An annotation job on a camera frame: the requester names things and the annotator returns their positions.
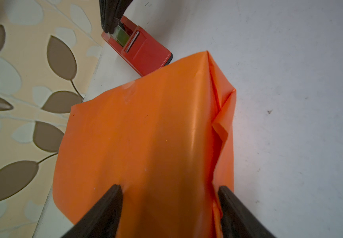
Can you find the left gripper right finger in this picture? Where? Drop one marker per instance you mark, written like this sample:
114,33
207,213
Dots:
237,220

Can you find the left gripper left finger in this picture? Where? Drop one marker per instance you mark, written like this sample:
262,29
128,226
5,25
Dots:
102,220

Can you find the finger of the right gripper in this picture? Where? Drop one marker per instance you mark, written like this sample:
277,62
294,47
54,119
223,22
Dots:
111,12

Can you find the red tape dispenser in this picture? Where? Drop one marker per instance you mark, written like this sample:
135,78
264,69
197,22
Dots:
138,48

